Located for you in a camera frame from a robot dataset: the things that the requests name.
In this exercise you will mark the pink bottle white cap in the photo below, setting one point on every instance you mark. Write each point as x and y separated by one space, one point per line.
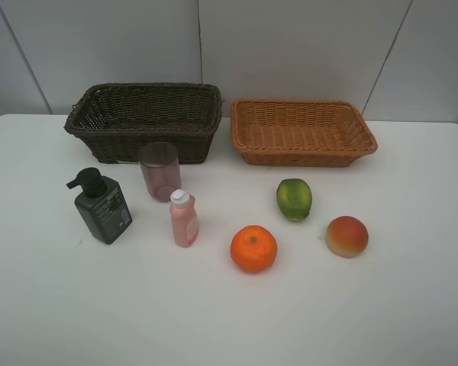
184 218

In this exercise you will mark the green lime fruit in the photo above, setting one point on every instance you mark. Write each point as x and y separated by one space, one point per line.
294 199

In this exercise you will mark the orange tangerine fruit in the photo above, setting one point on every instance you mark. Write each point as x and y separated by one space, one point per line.
253 249

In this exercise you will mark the translucent pink plastic cup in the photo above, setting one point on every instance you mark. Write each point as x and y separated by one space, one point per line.
159 164

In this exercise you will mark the red yellow peach fruit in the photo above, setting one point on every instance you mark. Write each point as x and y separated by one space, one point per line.
347 237

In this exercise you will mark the black pump soap bottle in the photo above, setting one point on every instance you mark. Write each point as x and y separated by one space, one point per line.
101 204

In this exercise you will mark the orange wicker basket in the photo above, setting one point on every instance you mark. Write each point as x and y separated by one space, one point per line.
275 132

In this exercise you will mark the dark brown wicker basket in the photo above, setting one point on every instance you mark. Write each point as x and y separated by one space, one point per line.
114 120

